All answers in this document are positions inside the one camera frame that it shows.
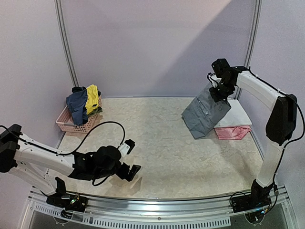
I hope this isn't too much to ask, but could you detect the grey blue button shirt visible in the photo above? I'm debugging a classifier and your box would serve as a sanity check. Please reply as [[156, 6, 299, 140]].
[[182, 84, 231, 139]]

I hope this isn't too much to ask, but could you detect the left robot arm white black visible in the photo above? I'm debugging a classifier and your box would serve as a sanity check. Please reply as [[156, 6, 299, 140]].
[[0, 124, 141, 207]]

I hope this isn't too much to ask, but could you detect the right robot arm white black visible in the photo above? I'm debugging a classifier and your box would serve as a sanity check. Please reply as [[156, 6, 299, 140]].
[[210, 59, 297, 208]]

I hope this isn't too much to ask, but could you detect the pink plastic laundry basket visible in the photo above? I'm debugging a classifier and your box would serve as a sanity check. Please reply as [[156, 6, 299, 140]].
[[56, 90, 102, 133]]

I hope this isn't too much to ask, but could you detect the white folded shirt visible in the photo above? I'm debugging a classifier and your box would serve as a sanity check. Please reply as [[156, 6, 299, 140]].
[[215, 99, 252, 128]]

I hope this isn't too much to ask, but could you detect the pink folded garment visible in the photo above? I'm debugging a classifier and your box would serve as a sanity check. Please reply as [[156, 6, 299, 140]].
[[214, 125, 251, 140]]

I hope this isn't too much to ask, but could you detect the yellow garment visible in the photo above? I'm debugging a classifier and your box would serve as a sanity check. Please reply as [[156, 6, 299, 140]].
[[85, 84, 99, 115]]

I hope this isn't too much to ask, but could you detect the navy blue garment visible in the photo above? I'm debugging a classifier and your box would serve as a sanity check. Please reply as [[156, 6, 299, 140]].
[[66, 87, 88, 126]]

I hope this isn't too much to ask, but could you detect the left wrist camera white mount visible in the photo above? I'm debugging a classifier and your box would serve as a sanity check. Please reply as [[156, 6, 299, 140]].
[[118, 139, 135, 157]]

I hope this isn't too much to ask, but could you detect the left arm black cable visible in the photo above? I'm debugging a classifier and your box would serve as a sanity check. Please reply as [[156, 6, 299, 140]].
[[0, 121, 126, 187]]

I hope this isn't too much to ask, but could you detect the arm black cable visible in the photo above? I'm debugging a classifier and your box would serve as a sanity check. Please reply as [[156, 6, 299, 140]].
[[245, 66, 298, 191], [0, 121, 126, 187]]

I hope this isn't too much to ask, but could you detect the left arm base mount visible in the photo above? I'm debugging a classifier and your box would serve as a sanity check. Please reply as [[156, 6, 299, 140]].
[[46, 177, 89, 212]]

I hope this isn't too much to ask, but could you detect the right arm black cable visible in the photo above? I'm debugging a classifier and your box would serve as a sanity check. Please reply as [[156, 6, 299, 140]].
[[245, 66, 298, 191]]

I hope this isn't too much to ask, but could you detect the aluminium front rail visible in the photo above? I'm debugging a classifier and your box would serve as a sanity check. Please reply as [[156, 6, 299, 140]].
[[21, 186, 297, 229]]

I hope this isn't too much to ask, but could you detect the right aluminium corner post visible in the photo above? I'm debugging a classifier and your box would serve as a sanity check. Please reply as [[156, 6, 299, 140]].
[[234, 0, 263, 100]]

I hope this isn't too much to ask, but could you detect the aluminium corner post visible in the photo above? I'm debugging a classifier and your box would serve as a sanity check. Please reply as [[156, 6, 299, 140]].
[[54, 0, 79, 87], [234, 0, 263, 100]]

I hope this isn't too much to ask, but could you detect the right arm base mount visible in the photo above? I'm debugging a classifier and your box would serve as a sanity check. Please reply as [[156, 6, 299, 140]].
[[229, 180, 279, 214]]

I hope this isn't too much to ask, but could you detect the left aluminium corner post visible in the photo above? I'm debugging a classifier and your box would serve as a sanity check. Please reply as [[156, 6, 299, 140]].
[[54, 0, 79, 87]]

